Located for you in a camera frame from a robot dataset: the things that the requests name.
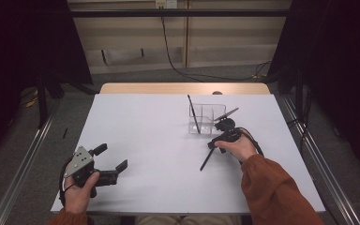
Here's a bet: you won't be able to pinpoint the person's left hand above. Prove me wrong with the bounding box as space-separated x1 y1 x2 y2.
63 171 101 216

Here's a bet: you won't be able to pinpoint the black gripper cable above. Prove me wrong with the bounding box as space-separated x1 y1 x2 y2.
236 127 265 158
58 155 77 208

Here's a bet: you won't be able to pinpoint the black horizontal frame bar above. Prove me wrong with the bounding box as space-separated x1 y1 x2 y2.
69 8 293 19

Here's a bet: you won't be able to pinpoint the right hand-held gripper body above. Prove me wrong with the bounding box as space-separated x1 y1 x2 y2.
214 107 244 144

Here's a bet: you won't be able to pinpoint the person's beige trousers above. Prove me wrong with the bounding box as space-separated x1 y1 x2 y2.
135 215 245 225

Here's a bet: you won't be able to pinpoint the thin black cosmetic pen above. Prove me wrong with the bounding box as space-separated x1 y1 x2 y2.
199 146 218 173

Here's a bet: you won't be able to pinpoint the metal floor rail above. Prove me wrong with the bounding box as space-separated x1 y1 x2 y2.
0 98 63 225
280 94 360 225

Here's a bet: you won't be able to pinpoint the black makeup brush silver ferrule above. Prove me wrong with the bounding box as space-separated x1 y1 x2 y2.
187 94 202 135

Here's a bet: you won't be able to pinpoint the wooden table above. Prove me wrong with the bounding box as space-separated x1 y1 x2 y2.
98 82 271 96

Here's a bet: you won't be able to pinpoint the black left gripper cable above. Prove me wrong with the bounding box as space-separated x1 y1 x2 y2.
58 155 77 208

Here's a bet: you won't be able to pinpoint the black stand post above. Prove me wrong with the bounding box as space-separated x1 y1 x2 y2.
37 72 50 129

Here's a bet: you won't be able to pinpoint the white wall socket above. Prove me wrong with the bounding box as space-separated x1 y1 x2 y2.
155 0 179 9

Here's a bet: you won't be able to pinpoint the clear acrylic organizer box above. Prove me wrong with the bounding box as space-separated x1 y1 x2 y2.
188 103 228 136

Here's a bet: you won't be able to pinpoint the long black floor cable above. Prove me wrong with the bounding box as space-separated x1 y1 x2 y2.
160 6 273 83

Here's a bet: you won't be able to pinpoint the black curtain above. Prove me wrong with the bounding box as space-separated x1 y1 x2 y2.
266 0 360 181
0 0 94 165

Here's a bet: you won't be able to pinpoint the person's right hand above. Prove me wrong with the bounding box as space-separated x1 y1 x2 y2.
214 129 258 164

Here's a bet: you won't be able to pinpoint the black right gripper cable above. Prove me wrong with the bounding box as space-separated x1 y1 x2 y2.
236 127 265 158

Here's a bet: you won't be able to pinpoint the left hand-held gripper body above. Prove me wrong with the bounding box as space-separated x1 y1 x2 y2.
63 145 120 199

